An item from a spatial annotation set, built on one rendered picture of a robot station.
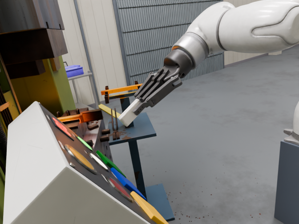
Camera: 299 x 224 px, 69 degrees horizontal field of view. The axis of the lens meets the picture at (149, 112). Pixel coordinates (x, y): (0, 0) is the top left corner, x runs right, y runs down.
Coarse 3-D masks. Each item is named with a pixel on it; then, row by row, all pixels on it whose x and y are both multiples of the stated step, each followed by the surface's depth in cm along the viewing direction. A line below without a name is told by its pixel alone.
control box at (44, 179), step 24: (24, 120) 42; (48, 120) 37; (24, 144) 32; (48, 144) 27; (72, 144) 35; (24, 168) 26; (48, 168) 23; (72, 168) 22; (96, 168) 34; (24, 192) 22; (48, 192) 21; (72, 192) 22; (96, 192) 24; (120, 192) 31; (24, 216) 20; (48, 216) 22; (72, 216) 23; (96, 216) 25; (120, 216) 26; (144, 216) 31
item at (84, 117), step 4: (100, 108) 97; (84, 112) 95; (88, 112) 94; (92, 112) 95; (96, 112) 96; (100, 112) 96; (68, 116) 96; (72, 116) 95; (76, 116) 94; (80, 116) 93; (84, 116) 95; (88, 116) 96; (92, 116) 96; (96, 116) 96; (100, 116) 96; (60, 120) 94; (64, 120) 94; (84, 120) 96; (88, 120) 96; (92, 120) 96
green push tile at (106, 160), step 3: (99, 153) 55; (102, 156) 53; (105, 156) 58; (102, 159) 52; (105, 159) 52; (108, 159) 57; (105, 162) 51; (108, 162) 51; (111, 162) 56; (108, 165) 51; (111, 165) 51; (114, 165) 56; (117, 168) 55; (120, 171) 55; (123, 174) 54
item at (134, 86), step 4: (136, 84) 144; (140, 84) 142; (116, 88) 141; (120, 88) 140; (124, 88) 140; (128, 88) 141; (132, 88) 141; (136, 88) 142; (104, 92) 138; (108, 92) 139; (112, 92) 139
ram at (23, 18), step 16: (0, 0) 63; (16, 0) 64; (32, 0) 64; (48, 0) 79; (0, 16) 65; (16, 16) 65; (32, 16) 66; (48, 16) 76; (0, 32) 66; (16, 32) 71
